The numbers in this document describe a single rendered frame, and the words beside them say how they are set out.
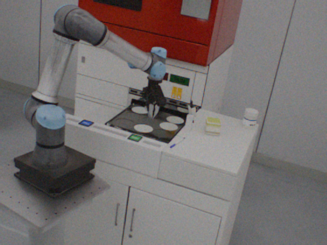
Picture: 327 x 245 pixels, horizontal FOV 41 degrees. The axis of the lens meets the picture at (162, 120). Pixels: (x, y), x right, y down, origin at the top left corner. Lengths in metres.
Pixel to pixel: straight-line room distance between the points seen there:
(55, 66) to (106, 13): 0.76
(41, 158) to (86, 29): 0.55
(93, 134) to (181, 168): 0.45
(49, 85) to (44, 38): 2.84
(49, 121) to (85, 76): 1.02
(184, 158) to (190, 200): 0.21
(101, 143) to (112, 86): 0.68
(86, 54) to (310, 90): 2.03
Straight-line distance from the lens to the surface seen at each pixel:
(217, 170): 1.90
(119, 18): 2.50
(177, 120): 2.44
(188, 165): 1.93
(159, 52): 2.07
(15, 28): 4.89
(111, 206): 2.20
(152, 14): 2.41
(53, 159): 1.82
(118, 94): 2.66
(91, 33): 1.73
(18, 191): 1.87
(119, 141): 2.01
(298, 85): 3.90
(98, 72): 2.69
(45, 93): 1.88
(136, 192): 2.09
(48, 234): 2.02
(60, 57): 1.85
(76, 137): 2.12
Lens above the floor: 1.86
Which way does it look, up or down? 23 degrees down
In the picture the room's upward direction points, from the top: 9 degrees clockwise
